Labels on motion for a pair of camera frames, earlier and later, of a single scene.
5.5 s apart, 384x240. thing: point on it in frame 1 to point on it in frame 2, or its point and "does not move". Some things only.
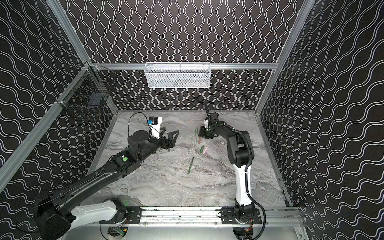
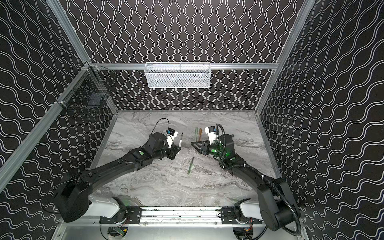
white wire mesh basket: x=177 y=74 does not move
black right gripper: x=205 y=131 to x=204 y=147
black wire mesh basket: x=88 y=87 does not move
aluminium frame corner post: x=59 y=13 does not move
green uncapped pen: x=190 y=166 does not move
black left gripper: x=163 y=140 to x=173 y=151
